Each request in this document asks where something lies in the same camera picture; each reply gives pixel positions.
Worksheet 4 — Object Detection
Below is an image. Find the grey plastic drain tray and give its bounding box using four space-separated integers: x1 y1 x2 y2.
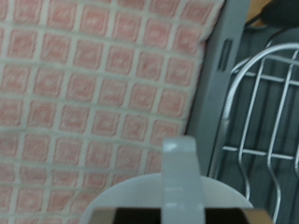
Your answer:
208 24 299 224

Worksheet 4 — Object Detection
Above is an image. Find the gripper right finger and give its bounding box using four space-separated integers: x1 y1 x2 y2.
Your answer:
204 207 276 224

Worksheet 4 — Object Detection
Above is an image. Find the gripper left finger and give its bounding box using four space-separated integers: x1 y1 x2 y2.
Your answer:
88 206 163 224

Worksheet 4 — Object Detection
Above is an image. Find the pink checked dish cloth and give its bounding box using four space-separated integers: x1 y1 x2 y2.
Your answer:
0 0 226 224

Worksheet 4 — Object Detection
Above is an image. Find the white plastic mug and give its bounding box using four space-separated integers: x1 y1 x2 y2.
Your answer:
78 135 254 224

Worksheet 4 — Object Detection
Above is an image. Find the grey plastic crate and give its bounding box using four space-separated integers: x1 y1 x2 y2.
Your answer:
185 0 252 176

